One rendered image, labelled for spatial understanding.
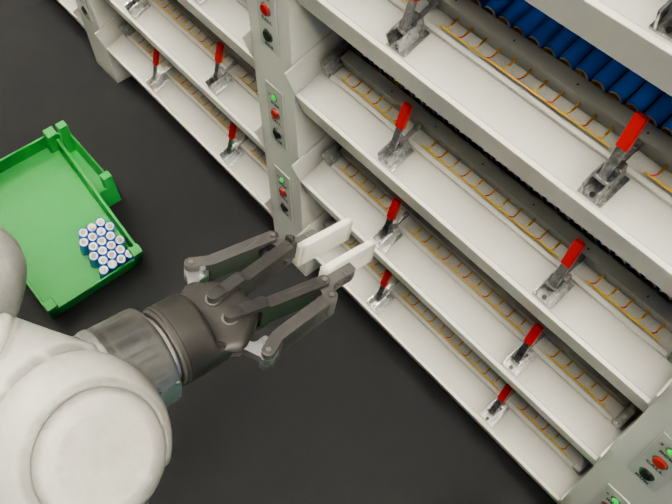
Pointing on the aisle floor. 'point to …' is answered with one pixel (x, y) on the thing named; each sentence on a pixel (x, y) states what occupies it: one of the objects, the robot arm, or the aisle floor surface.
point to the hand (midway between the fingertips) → (335, 251)
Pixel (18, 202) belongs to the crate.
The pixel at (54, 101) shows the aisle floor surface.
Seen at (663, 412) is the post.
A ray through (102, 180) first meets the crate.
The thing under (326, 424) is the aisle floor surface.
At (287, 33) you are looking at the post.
